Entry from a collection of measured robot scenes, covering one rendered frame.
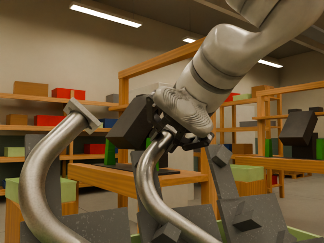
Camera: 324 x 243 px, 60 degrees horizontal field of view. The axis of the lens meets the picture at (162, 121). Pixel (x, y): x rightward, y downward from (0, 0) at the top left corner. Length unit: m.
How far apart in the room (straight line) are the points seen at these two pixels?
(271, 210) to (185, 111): 0.36
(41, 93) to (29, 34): 1.44
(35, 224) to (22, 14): 6.72
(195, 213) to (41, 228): 0.28
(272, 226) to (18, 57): 6.38
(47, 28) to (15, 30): 0.68
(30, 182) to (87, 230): 0.11
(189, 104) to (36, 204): 0.22
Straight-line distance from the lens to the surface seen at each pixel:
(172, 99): 0.37
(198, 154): 6.97
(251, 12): 0.32
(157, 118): 0.51
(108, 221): 0.45
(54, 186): 0.43
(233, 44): 0.35
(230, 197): 0.60
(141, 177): 0.48
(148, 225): 0.51
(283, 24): 0.31
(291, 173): 9.43
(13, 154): 5.92
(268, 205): 0.66
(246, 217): 0.55
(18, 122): 5.96
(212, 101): 0.39
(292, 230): 0.70
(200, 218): 0.55
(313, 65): 12.43
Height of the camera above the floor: 1.15
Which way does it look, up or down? 4 degrees up
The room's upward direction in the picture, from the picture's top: straight up
